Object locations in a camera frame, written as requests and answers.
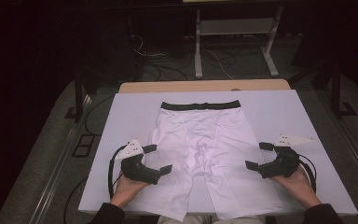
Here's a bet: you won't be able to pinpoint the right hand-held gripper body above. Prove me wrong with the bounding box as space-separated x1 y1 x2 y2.
273 133 315 179

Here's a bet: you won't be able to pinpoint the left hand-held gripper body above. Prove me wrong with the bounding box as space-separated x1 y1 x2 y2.
115 138 145 181

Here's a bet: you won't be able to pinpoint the white shorts with black waistband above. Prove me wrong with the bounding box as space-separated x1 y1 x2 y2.
126 99 285 223

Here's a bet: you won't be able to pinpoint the person's right hand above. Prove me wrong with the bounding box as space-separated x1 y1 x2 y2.
269 165 323 210

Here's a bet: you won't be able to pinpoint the person's left hand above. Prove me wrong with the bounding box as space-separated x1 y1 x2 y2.
109 172 152 210

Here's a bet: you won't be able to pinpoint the white table mat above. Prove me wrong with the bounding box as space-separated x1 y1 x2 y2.
77 89 358 217

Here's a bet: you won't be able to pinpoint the person's legs in light trousers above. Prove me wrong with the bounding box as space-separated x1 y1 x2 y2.
158 214 267 224

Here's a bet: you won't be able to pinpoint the black metal stand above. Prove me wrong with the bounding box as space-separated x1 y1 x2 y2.
63 69 95 123
329 60 357 119

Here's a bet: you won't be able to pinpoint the white metal stand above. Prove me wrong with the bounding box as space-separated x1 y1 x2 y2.
193 5 285 79

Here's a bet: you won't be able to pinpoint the right hand-held gripper black cable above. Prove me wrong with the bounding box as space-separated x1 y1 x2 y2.
297 153 318 194

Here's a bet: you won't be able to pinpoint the hand-held gripper black cable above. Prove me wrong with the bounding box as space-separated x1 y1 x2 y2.
107 144 129 201
297 153 318 194

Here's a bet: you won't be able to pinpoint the left hand-held gripper black cable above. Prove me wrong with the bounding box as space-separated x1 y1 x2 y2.
107 144 129 201

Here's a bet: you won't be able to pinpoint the black floor cable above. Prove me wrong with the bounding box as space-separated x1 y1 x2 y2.
84 93 116 137
62 176 89 224

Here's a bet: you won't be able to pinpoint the bundle of black floor cables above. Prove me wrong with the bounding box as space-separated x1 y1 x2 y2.
130 33 241 82

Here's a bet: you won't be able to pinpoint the thin white floor cable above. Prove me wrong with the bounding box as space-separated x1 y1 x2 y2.
203 49 235 81

